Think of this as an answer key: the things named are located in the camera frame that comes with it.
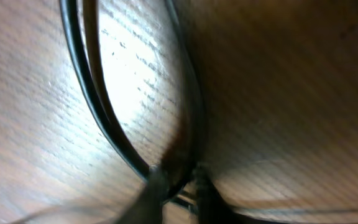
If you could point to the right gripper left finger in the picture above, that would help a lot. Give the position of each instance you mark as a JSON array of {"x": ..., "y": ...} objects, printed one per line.
[{"x": 146, "y": 208}]

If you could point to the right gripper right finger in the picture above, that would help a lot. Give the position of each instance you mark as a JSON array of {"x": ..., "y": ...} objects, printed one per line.
[{"x": 212, "y": 208}]

